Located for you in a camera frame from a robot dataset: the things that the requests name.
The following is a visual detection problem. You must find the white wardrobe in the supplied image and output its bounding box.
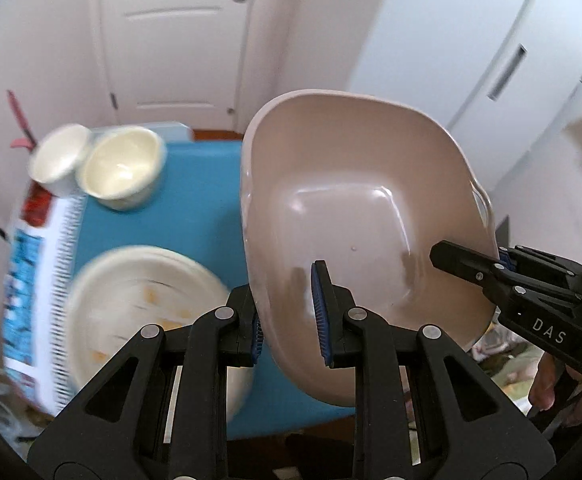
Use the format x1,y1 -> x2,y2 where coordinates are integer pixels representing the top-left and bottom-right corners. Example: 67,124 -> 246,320
346,0 -> 582,197

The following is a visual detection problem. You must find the teal tablecloth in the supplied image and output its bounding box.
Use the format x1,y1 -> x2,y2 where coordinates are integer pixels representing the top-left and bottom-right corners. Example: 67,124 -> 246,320
36,139 -> 368,442

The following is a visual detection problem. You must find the white panel door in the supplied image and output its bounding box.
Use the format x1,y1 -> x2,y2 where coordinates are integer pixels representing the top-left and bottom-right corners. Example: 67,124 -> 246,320
88,0 -> 272,132

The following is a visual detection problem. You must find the white duck print plate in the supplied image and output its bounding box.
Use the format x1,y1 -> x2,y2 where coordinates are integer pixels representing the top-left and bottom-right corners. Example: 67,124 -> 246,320
64,245 -> 252,427

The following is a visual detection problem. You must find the cream round bowl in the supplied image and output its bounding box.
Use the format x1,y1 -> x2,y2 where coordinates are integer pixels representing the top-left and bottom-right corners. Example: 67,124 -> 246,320
77,127 -> 167,211

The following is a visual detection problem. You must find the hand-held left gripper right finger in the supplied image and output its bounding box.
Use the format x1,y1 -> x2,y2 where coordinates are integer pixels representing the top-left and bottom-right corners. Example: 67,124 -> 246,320
311,260 -> 558,480

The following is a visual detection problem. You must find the pink square bowl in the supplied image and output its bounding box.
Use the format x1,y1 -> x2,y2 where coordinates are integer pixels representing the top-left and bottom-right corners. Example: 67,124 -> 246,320
241,89 -> 500,409

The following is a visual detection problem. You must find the white round bowl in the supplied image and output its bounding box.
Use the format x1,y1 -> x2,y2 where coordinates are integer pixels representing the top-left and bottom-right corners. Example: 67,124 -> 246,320
27,123 -> 94,196

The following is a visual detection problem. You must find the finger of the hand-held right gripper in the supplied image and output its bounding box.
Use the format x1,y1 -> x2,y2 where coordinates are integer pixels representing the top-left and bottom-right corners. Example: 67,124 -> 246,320
430,240 -> 522,312
512,244 -> 582,302

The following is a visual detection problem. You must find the person's right hand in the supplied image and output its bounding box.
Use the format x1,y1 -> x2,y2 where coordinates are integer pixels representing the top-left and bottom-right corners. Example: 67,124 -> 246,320
528,353 -> 582,428

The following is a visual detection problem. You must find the pale patterned cloth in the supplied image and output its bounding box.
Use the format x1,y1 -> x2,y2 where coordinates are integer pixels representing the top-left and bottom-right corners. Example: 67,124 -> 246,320
470,320 -> 546,412

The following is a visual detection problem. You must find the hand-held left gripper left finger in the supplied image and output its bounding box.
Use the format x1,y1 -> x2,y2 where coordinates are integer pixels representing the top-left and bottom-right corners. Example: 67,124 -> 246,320
27,284 -> 266,480

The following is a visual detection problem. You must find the recessed wardrobe handle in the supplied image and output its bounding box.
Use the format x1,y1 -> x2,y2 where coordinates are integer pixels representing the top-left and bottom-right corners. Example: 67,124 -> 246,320
485,44 -> 528,101

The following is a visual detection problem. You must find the pink long-handled tool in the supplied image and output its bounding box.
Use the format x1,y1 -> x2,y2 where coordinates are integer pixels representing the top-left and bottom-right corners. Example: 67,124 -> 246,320
5,89 -> 40,151

